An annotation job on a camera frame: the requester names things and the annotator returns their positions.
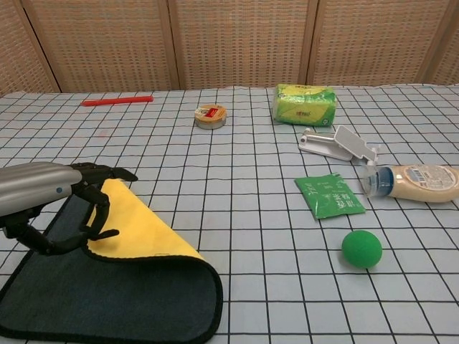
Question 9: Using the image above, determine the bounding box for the green yellow tissue pack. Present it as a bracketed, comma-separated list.
[272, 83, 339, 128]

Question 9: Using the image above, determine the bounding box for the green sachet packet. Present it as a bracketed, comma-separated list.
[294, 172, 366, 221]

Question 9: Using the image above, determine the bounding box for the checkered grid tablecloth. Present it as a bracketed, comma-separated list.
[0, 82, 459, 344]

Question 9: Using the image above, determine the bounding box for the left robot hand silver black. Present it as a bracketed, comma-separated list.
[0, 161, 138, 256]

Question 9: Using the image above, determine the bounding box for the dark grey yellow-backed cloth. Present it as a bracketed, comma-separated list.
[0, 178, 224, 344]

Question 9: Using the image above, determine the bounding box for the cream squeeze bottle blue cap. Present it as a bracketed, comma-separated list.
[360, 160, 459, 204]

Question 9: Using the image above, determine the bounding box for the green foam ball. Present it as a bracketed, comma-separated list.
[341, 230, 383, 269]

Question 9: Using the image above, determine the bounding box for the woven rattan folding screen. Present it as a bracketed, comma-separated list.
[0, 0, 459, 95]

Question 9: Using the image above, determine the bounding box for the red plastic stick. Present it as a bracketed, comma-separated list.
[80, 95, 154, 108]

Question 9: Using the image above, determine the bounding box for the round tin with yellow lid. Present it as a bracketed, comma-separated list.
[194, 103, 228, 130]

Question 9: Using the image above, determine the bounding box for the white folding phone stand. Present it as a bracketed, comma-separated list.
[297, 125, 382, 163]

